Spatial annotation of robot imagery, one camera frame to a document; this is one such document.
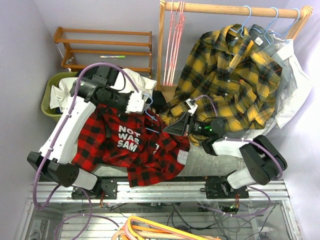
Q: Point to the blue hanger under white shirt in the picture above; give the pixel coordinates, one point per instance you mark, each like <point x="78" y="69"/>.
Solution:
<point x="284" y="34"/>

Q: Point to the yellow plaid shirt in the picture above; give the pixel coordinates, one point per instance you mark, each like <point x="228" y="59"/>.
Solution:
<point x="228" y="77"/>

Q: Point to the green white marker pen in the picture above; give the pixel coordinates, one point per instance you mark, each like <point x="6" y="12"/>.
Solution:
<point x="112" y="56"/>

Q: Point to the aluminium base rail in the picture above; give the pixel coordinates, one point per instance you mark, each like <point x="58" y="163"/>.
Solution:
<point x="198" y="190"/>

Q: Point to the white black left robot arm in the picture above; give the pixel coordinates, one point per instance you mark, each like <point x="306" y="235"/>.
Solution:
<point x="99" y="83"/>

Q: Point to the blue hanger under grey shirt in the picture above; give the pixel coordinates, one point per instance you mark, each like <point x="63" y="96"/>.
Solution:
<point x="264" y="31"/>

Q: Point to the wooden clothes rail frame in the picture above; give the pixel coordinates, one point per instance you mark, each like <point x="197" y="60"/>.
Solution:
<point x="301" y="16"/>

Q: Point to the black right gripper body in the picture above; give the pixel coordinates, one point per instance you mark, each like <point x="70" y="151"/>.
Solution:
<point x="198" y="128"/>

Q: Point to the white shirt in basket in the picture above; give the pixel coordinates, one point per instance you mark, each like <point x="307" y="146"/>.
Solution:
<point x="59" y="86"/>

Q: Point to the red black plaid shirt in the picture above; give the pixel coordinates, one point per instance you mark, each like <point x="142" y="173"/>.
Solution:
<point x="131" y="141"/>

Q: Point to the light blue wire hanger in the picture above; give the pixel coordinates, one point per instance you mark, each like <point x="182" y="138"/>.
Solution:
<point x="147" y="106"/>

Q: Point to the wooden shoe rack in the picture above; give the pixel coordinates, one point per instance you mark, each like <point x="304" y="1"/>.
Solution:
<point x="83" y="47"/>

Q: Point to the white shirt on hanger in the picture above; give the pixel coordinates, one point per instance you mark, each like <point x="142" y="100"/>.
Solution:
<point x="294" y="102"/>

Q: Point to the orange hangers pile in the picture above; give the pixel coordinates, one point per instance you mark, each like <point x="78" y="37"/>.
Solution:
<point x="137" y="228"/>

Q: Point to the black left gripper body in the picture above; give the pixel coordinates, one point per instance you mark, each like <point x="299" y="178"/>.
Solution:
<point x="116" y="100"/>

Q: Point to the black garment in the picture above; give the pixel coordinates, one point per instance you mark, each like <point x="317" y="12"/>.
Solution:
<point x="158" y="101"/>

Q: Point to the pink wire hangers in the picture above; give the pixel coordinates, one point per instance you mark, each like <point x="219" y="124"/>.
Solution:
<point x="176" y="25"/>

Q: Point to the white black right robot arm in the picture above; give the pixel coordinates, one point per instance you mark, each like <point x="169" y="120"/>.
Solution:
<point x="263" y="161"/>

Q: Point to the grey shirt on hanger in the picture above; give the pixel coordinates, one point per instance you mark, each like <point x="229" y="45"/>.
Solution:
<point x="287" y="84"/>

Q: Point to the blue hanger under yellow shirt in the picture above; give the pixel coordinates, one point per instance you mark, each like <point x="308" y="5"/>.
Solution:
<point x="243" y="22"/>

